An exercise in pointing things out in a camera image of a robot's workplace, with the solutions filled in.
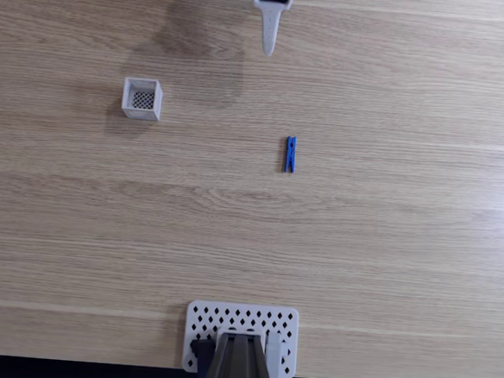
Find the white stand clamp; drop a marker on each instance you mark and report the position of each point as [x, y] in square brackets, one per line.
[273, 350]

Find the white perforated base plate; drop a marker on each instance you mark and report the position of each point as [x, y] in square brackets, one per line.
[243, 316]

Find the small white lattice crate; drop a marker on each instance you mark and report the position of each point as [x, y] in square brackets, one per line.
[141, 99]

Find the blue clothes peg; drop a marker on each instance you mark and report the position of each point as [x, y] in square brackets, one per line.
[290, 155]

